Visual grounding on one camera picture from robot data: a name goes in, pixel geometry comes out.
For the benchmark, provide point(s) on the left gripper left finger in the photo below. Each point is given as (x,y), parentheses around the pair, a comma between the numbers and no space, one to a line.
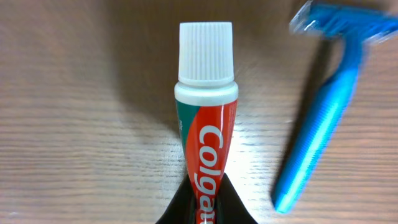
(181,209)

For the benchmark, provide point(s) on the Colgate toothpaste tube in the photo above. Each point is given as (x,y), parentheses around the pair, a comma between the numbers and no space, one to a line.
(206,96)

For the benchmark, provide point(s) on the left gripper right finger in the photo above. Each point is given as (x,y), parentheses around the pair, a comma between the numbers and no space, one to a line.
(229,207)

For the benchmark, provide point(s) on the blue disposable razor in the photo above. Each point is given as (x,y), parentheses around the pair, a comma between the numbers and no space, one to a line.
(356,27)

